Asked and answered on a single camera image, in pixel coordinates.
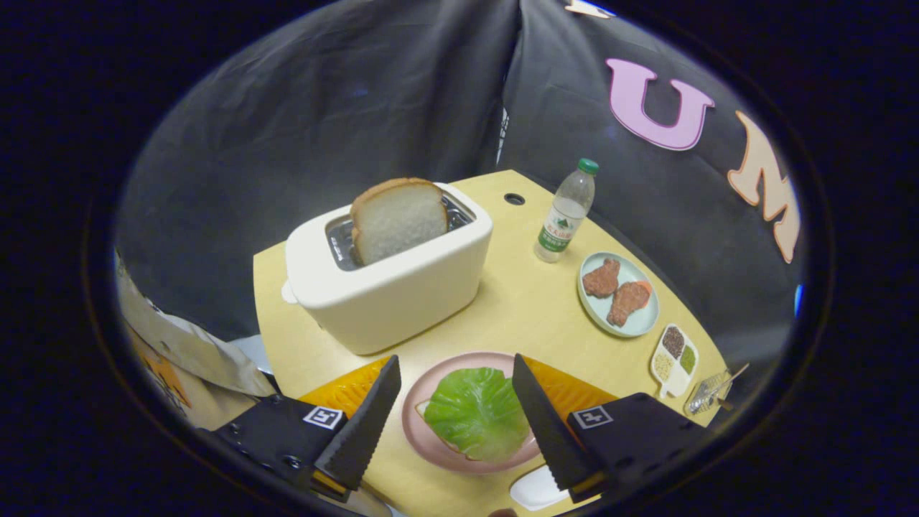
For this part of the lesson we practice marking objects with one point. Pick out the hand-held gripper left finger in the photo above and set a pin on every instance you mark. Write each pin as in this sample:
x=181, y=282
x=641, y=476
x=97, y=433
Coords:
x=366, y=424

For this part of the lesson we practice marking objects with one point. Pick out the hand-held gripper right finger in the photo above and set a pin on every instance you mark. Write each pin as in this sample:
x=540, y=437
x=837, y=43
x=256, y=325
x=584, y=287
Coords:
x=542, y=424

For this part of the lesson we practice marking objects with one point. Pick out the green lettuce leaf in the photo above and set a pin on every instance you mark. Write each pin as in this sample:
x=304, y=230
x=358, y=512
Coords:
x=477, y=413

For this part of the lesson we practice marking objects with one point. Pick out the plain white bread slice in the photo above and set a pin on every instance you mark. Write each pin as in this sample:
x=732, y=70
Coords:
x=398, y=219

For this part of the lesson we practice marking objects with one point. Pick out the bread slice under ham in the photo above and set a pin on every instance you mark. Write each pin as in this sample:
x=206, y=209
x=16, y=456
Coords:
x=421, y=411

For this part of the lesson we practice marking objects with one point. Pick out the white plate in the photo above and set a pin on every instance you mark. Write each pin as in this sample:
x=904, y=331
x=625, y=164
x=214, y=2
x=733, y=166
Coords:
x=535, y=492

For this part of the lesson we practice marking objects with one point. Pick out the pink plate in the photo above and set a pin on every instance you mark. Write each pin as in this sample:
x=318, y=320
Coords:
x=431, y=373

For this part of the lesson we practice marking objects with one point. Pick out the cream white toaster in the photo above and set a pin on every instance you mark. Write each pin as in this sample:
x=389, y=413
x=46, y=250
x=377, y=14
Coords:
x=395, y=301

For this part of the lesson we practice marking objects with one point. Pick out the heap of pale soybeans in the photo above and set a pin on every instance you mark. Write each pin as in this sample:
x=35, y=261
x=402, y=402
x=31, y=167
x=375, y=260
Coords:
x=663, y=367

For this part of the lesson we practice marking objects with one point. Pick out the white divided dish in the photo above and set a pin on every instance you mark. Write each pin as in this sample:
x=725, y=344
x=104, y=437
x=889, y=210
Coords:
x=675, y=384

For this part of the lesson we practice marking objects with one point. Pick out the pale green plate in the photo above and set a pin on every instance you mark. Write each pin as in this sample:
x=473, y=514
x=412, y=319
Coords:
x=642, y=319

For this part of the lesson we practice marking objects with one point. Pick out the brown meat piece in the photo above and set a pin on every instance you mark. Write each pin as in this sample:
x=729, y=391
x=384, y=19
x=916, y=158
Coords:
x=626, y=301
x=602, y=278

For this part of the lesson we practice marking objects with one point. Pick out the heap of dark beans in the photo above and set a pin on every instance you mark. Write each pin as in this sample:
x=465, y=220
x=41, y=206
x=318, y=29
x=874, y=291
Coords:
x=673, y=342

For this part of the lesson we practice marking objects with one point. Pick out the heap of green beans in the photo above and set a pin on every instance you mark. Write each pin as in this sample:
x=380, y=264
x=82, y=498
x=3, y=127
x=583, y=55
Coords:
x=688, y=359

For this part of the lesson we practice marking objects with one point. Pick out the clear utensil holder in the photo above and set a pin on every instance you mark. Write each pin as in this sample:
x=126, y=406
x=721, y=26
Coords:
x=707, y=395

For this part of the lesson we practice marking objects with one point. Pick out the orange carrot slice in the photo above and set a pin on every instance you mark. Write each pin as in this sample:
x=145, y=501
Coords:
x=645, y=286

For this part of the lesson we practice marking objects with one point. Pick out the clear plastic water bottle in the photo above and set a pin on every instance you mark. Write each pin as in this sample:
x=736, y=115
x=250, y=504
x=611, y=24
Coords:
x=567, y=208

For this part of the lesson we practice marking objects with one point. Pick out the black backdrop cloth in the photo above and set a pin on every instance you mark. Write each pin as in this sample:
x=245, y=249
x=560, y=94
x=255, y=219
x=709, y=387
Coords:
x=323, y=108

